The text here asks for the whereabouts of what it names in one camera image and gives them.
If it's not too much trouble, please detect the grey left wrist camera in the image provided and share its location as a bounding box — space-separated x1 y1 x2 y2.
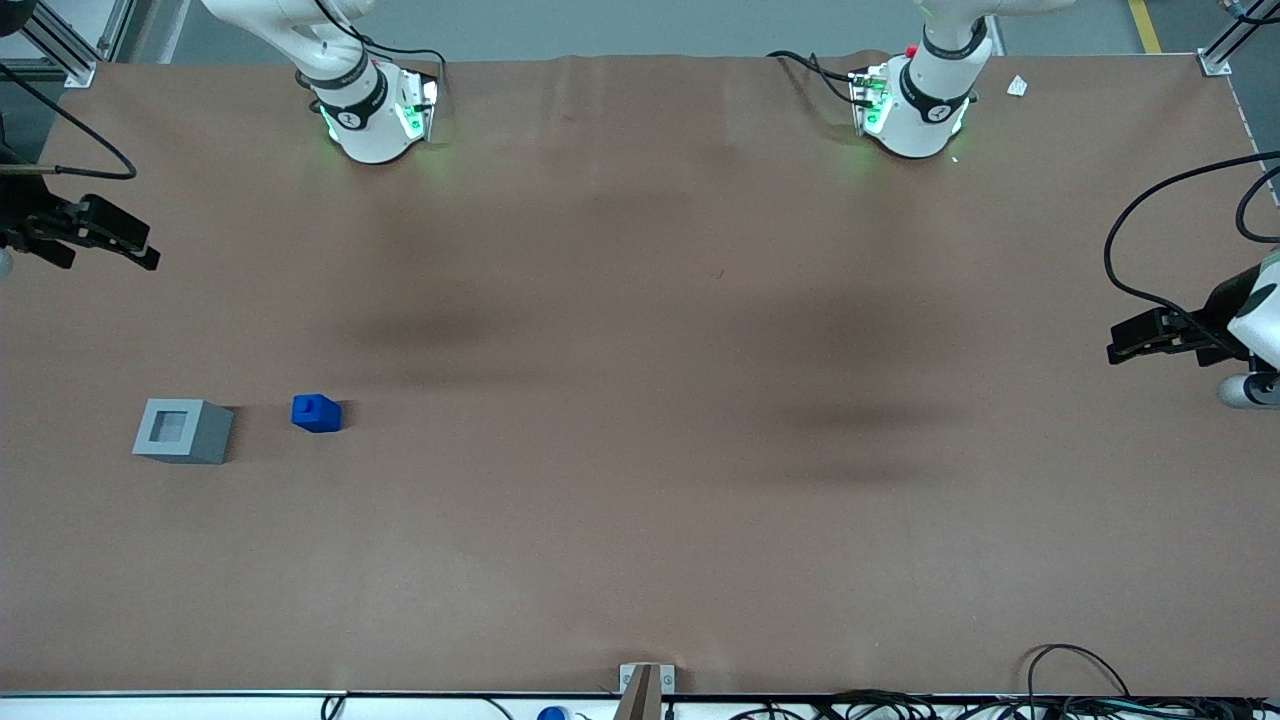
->
1217 372 1280 411

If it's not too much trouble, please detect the blue plastic part with knob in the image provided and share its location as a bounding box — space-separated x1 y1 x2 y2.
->
291 393 343 434

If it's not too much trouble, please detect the aluminium frame profile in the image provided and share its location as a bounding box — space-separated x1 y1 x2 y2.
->
1198 0 1280 77
20 0 136 89

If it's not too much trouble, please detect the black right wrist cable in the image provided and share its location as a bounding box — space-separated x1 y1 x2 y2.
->
0 62 138 183

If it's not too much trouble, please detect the silver mounting bracket plate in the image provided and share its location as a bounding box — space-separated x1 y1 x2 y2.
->
619 663 676 696

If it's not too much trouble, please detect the long black left wrist cable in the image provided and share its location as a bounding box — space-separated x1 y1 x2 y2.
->
1104 150 1280 336

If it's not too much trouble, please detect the black right arm base cable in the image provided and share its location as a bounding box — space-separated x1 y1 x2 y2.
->
313 0 448 101

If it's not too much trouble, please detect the brown camera post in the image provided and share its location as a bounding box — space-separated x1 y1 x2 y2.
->
614 665 663 720

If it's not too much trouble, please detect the white table edge rail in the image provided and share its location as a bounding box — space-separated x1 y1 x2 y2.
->
0 690 1280 720

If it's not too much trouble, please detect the tangled black cable bundle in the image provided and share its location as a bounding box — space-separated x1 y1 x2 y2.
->
740 688 1280 720

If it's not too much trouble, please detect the short black looped cable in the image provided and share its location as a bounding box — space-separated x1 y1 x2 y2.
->
1236 165 1280 244

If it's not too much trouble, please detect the black arm base cable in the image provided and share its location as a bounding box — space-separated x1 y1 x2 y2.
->
313 0 448 101
767 50 871 106

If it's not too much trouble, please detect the gray square base block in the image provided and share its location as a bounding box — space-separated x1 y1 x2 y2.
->
132 398 236 465

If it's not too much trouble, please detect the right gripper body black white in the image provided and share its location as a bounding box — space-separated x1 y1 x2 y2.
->
0 185 83 251

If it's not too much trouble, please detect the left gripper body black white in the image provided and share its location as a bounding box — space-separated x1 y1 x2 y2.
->
1205 250 1280 371

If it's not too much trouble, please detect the black arched floor cable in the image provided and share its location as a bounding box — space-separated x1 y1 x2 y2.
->
1026 644 1133 701

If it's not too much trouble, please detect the black left arm base cable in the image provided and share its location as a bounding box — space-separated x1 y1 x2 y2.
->
767 50 871 106

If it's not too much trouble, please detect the brown table cover sheet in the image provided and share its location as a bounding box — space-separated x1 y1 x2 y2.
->
0 50 1280 696

